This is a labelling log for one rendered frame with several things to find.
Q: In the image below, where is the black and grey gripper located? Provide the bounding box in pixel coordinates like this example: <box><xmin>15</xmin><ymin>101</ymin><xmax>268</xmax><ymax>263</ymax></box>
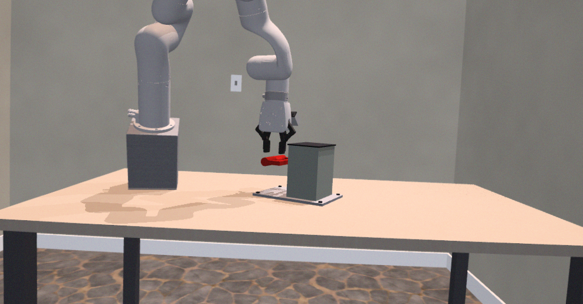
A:
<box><xmin>256</xmin><ymin>100</ymin><xmax>296</xmax><ymax>154</ymax></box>

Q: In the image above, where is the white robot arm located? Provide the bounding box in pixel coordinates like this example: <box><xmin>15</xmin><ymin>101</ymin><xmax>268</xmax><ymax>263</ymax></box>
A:
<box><xmin>127</xmin><ymin>0</ymin><xmax>293</xmax><ymax>133</ymax></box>

